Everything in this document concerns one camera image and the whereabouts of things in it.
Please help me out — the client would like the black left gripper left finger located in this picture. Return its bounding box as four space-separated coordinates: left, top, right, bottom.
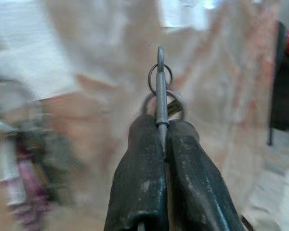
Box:
103 114 170 231

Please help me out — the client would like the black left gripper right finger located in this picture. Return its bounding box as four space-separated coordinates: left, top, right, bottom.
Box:
165 120 246 231

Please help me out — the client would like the dark key bunch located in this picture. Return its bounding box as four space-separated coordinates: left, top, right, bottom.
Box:
141 45 185 154

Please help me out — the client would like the marble pattern folding table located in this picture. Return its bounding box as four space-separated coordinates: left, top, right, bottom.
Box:
0 0 284 231

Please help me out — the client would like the key bunch with pink tag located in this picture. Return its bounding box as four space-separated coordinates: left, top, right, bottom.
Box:
0 74 84 224

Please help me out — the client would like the black chair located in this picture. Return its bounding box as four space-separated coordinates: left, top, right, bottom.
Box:
267 20 289 147

